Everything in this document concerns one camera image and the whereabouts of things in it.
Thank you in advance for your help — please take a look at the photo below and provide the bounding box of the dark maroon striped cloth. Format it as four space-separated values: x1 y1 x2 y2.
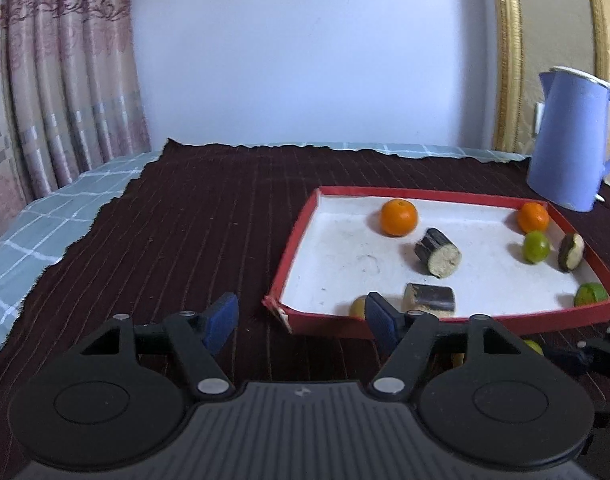
0 138 610 480

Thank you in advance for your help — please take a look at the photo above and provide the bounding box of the pink patterned curtain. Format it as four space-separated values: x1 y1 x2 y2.
0 0 152 221

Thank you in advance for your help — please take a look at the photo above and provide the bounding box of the blue electric kettle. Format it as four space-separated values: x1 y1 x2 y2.
527 66 610 212

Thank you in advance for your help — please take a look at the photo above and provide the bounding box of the red cardboard tray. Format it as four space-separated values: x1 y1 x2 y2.
262 186 610 337

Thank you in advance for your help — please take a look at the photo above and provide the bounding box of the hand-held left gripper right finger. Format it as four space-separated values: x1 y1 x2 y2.
365 291 546 405

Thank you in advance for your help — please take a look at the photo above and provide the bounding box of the orange tangerine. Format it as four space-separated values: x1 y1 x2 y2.
516 201 550 234
380 198 419 237

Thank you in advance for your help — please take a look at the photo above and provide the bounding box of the gold framed wall panel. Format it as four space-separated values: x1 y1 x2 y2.
490 0 610 153

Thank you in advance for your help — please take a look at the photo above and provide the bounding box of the eggplant chunk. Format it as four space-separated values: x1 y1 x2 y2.
415 227 462 280
402 283 456 317

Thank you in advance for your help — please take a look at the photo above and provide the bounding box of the eggplant slice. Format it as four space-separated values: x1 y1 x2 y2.
558 232 586 273

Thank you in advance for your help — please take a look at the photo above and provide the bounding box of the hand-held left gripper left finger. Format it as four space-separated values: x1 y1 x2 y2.
79 292 240 402

